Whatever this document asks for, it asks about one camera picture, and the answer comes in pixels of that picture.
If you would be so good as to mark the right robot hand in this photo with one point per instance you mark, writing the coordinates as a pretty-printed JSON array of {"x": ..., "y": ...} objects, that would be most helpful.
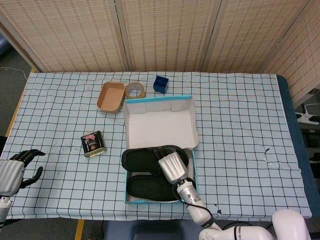
[{"x": 172, "y": 167}]

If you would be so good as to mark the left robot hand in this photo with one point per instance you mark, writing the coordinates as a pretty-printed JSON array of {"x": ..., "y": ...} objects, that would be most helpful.
[{"x": 10, "y": 175}]

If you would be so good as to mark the black rubber slipper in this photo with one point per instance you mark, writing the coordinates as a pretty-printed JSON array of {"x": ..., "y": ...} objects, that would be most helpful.
[
  {"x": 145, "y": 187},
  {"x": 137, "y": 160}
]

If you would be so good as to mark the turquoise cardboard shoe box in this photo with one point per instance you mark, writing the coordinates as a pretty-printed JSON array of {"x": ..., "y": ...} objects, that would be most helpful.
[{"x": 160, "y": 125}]

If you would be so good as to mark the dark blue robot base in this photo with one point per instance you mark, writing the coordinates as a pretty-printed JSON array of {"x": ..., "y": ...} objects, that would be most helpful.
[{"x": 150, "y": 230}]

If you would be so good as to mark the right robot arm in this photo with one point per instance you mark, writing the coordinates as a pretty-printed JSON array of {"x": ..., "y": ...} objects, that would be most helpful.
[{"x": 197, "y": 212}]

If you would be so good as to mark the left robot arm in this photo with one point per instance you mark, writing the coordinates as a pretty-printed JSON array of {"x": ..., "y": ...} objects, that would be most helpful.
[{"x": 3, "y": 210}]

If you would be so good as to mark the blue plastic compartment box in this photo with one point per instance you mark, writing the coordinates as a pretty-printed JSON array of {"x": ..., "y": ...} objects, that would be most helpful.
[{"x": 160, "y": 88}]

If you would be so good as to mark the clear packing tape roll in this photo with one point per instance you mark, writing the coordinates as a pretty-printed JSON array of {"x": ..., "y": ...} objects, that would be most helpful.
[{"x": 135, "y": 98}]

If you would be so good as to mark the checked light blue tablecloth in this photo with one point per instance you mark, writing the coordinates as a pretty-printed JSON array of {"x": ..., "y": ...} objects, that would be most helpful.
[{"x": 62, "y": 112}]

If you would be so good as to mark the black luncheon meat can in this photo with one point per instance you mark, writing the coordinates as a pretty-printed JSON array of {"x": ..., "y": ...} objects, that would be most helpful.
[{"x": 92, "y": 145}]

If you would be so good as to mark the brown paper food tray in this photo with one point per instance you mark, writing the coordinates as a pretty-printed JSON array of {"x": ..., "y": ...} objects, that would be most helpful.
[{"x": 110, "y": 97}]

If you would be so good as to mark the dark blue table pad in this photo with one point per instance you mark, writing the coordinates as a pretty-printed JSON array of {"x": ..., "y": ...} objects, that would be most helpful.
[{"x": 292, "y": 120}]

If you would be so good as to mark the black equipment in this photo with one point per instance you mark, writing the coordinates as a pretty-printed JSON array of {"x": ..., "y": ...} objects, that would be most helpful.
[{"x": 312, "y": 140}]

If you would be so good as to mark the white plastic stand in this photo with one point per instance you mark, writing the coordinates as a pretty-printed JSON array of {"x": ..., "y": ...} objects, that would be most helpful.
[{"x": 306, "y": 117}]

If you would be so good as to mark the bamboo folding screen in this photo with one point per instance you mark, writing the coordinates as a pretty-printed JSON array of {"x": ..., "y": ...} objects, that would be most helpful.
[{"x": 75, "y": 32}]

